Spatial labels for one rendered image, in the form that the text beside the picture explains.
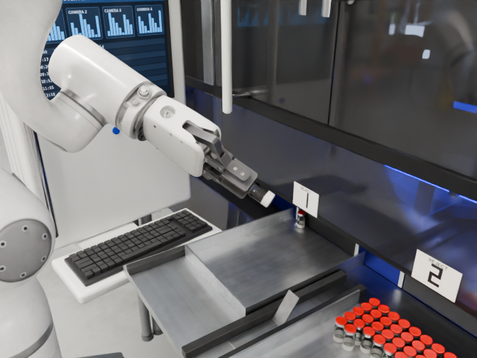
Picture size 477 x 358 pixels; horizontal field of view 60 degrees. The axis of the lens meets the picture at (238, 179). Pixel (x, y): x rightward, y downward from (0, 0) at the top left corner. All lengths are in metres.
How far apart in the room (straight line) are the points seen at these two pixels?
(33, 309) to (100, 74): 0.32
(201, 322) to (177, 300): 0.08
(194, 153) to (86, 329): 1.73
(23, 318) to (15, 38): 0.34
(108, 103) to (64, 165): 0.61
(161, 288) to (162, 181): 0.49
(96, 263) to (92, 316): 1.13
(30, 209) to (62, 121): 0.15
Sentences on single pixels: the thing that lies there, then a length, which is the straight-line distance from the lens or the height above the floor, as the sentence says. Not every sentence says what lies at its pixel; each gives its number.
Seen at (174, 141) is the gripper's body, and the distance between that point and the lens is 0.57.
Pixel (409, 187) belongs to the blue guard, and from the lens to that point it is 0.79.
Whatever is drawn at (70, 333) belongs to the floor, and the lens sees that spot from 2.22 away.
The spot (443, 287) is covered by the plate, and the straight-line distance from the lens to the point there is 0.82.
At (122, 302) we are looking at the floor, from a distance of 2.31.
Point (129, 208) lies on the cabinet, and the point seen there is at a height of 0.85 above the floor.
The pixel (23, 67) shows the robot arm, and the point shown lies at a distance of 0.56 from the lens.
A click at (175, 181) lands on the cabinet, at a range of 1.39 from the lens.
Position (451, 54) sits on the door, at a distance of 0.73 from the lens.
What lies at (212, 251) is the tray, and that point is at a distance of 1.05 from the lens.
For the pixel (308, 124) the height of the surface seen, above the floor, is 1.20.
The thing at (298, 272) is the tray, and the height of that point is 0.88.
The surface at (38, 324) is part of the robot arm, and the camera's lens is 0.63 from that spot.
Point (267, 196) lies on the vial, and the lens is 0.57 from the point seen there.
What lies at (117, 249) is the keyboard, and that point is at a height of 0.83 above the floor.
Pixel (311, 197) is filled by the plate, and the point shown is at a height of 1.03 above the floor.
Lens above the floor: 1.48
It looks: 25 degrees down
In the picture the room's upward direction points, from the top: straight up
